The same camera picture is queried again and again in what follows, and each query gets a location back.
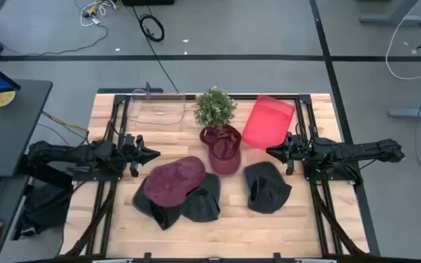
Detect yellow and black cables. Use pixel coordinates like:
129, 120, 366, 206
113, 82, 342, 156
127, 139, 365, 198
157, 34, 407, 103
37, 111, 89, 147

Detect white cable bundle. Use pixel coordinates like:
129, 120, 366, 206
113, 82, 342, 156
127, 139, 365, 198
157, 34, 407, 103
73, 0, 118, 27

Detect clear plastic bin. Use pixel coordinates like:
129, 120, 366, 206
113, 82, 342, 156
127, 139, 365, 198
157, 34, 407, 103
128, 89, 186, 127

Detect black aluminium table frame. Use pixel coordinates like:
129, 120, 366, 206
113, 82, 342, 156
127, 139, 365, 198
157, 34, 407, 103
64, 93, 368, 259

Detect dark grey desk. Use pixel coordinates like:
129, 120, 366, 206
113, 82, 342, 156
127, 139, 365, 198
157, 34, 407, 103
0, 78, 53, 263

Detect thin black floor cable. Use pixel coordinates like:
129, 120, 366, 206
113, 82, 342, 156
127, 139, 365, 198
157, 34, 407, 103
0, 14, 109, 59

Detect maroon baseball cap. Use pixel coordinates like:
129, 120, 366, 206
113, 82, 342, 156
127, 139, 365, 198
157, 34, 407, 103
143, 156, 207, 209
199, 123, 243, 176

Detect black bag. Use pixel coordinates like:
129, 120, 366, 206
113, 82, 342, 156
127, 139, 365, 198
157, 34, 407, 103
12, 178, 73, 240

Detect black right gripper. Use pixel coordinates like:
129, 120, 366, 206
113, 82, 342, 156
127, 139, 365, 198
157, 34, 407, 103
265, 131, 310, 176

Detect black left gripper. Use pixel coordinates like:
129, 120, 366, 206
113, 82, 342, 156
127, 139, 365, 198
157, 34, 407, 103
122, 134, 162, 178

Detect green artificial potted plant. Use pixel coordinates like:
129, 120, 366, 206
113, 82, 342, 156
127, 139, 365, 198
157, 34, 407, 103
194, 86, 238, 129

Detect black baseball cap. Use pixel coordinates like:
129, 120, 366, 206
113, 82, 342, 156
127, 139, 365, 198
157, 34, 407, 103
132, 176, 183, 231
242, 161, 292, 215

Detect red plastic bin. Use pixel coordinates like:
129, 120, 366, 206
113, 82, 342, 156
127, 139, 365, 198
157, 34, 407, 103
241, 94, 297, 150

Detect grey table leg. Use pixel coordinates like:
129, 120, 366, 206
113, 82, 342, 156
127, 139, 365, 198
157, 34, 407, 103
388, 98, 421, 120
359, 0, 421, 27

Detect black box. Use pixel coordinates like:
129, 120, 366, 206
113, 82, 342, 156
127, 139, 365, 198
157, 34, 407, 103
121, 0, 175, 7

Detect long white floor cable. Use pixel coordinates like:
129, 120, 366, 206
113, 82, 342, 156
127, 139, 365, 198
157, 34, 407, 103
384, 18, 421, 80

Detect black coiled floor cable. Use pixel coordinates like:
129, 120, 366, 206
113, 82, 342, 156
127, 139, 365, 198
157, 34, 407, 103
132, 5, 181, 94

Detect grey-green cloth pile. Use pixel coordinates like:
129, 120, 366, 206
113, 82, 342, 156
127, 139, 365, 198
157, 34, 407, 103
179, 172, 221, 223

